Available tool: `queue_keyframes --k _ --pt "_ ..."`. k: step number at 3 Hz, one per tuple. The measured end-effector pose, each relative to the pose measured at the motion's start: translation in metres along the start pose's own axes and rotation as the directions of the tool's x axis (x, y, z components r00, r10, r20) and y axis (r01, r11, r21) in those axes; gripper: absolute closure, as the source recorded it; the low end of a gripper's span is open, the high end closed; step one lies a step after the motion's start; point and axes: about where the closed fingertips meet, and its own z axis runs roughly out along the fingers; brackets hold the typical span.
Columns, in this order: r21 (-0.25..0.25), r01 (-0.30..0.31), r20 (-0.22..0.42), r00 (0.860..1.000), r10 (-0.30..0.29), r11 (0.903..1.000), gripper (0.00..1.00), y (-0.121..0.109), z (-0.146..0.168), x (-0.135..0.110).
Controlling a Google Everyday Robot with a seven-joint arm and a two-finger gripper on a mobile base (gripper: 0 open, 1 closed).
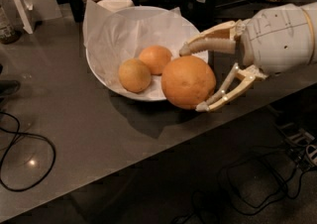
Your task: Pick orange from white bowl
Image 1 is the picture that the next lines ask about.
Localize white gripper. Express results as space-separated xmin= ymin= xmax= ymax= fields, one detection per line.
xmin=179 ymin=3 xmax=314 ymax=112

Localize white round bowl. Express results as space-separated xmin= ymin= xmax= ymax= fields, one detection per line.
xmin=85 ymin=5 xmax=210 ymax=103

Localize black cables on floor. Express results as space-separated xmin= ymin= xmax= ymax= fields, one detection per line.
xmin=169 ymin=143 xmax=317 ymax=224

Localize white paper liner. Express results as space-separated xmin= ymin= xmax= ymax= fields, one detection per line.
xmin=82 ymin=0 xmax=209 ymax=101

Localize black cable on table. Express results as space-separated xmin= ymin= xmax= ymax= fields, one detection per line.
xmin=0 ymin=111 xmax=57 ymax=193

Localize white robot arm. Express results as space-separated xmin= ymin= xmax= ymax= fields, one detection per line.
xmin=179 ymin=3 xmax=317 ymax=112

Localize white lid behind bowl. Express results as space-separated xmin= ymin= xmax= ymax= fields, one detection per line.
xmin=98 ymin=0 xmax=134 ymax=12

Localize white board leaning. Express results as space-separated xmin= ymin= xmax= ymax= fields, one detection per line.
xmin=13 ymin=0 xmax=35 ymax=34

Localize orange fruit back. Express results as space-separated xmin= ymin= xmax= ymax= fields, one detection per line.
xmin=139 ymin=46 xmax=172 ymax=75

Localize white power strip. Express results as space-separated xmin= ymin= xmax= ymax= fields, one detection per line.
xmin=278 ymin=123 xmax=317 ymax=171

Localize orange fruit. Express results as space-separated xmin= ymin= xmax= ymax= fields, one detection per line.
xmin=160 ymin=56 xmax=216 ymax=110
xmin=139 ymin=46 xmax=172 ymax=75
xmin=118 ymin=58 xmax=152 ymax=93

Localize black cup right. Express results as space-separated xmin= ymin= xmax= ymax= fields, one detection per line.
xmin=190 ymin=0 xmax=223 ymax=32

